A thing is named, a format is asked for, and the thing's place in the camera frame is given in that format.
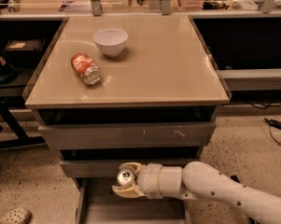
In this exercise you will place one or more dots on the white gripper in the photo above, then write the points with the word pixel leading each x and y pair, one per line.
pixel 148 180

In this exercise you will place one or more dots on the green soda can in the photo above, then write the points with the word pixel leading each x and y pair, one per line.
pixel 125 177

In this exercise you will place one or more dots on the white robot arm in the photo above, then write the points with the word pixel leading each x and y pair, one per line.
pixel 196 180

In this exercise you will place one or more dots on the middle grey drawer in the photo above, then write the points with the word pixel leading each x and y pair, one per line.
pixel 110 168

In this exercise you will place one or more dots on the bottom grey open drawer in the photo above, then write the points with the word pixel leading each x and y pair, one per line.
pixel 98 204

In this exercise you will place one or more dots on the top grey drawer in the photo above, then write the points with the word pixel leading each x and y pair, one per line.
pixel 129 135

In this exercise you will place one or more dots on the grey drawer cabinet with counter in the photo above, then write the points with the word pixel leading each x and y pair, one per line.
pixel 164 75

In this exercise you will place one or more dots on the orange crushed soda can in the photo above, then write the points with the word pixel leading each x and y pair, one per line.
pixel 86 68

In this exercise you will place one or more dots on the beige perforated clog shoe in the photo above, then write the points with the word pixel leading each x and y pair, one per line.
pixel 16 216

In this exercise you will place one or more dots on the white bowl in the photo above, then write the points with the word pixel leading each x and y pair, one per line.
pixel 111 42

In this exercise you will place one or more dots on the black power adapter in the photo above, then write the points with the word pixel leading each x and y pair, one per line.
pixel 274 123

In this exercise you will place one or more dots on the black box with label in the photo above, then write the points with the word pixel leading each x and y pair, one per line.
pixel 31 47

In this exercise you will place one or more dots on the black table leg frame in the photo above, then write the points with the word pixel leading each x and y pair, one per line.
pixel 22 140

